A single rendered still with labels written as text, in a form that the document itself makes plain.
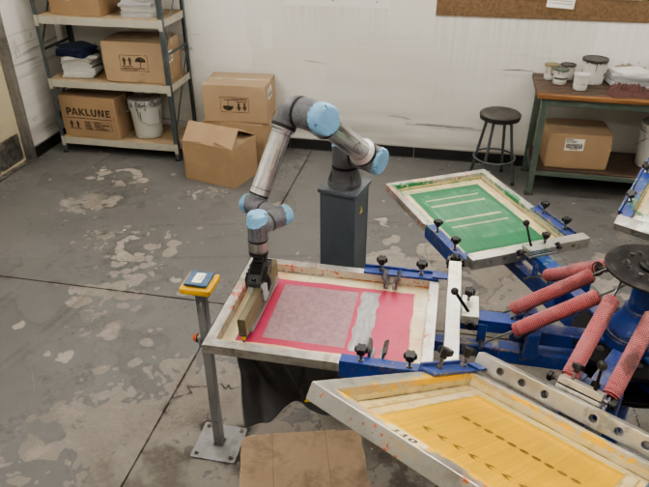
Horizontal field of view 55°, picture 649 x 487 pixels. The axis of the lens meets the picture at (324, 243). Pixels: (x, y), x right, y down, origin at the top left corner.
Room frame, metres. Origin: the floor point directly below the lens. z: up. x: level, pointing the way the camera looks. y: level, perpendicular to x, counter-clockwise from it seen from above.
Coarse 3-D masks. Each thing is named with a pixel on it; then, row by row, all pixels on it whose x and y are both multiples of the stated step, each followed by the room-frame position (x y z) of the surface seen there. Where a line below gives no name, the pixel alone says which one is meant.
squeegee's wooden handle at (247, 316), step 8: (272, 264) 2.09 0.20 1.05; (272, 272) 2.06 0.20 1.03; (272, 280) 2.05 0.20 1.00; (256, 288) 1.92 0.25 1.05; (256, 296) 1.88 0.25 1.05; (248, 304) 1.82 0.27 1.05; (256, 304) 1.85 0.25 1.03; (248, 312) 1.78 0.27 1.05; (256, 312) 1.84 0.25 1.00; (240, 320) 1.73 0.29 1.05; (248, 320) 1.76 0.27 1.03; (240, 328) 1.73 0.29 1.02; (248, 328) 1.75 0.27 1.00
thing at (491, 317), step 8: (480, 312) 1.79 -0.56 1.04; (488, 312) 1.79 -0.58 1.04; (496, 312) 1.79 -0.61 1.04; (480, 320) 1.75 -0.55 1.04; (488, 320) 1.75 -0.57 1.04; (496, 320) 1.75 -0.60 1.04; (504, 320) 1.75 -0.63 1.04; (464, 328) 1.76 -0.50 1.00; (488, 328) 1.74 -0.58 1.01; (496, 328) 1.74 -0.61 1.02; (504, 328) 1.73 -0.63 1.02
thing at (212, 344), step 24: (288, 264) 2.19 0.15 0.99; (312, 264) 2.19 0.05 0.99; (240, 288) 2.01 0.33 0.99; (432, 288) 2.01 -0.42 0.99; (432, 312) 1.86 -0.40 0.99; (216, 336) 1.72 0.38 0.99; (432, 336) 1.72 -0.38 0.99; (264, 360) 1.63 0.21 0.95; (288, 360) 1.62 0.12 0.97; (312, 360) 1.60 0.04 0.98; (336, 360) 1.59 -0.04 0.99; (432, 360) 1.59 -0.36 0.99
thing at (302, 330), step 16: (272, 320) 1.86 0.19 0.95; (288, 320) 1.86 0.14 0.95; (304, 320) 1.86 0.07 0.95; (320, 320) 1.86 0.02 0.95; (336, 320) 1.86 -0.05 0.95; (352, 320) 1.86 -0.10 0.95; (240, 336) 1.76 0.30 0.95; (256, 336) 1.76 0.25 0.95; (272, 336) 1.76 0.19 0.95; (288, 336) 1.76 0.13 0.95; (304, 336) 1.76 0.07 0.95; (320, 336) 1.76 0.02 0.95; (336, 336) 1.76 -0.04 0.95; (384, 336) 1.76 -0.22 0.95; (400, 336) 1.76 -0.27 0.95; (336, 352) 1.68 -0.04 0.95; (352, 352) 1.68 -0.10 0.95; (400, 352) 1.68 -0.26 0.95
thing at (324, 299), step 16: (288, 288) 2.07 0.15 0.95; (304, 288) 2.07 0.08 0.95; (320, 288) 2.07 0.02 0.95; (336, 288) 2.07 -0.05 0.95; (352, 288) 2.07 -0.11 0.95; (272, 304) 1.96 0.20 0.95; (288, 304) 1.96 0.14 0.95; (304, 304) 1.96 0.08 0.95; (320, 304) 1.96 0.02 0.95; (336, 304) 1.96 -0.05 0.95; (352, 304) 1.96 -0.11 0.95; (384, 304) 1.96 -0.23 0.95; (400, 304) 1.96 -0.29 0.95; (384, 320) 1.86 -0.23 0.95; (400, 320) 1.86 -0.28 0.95
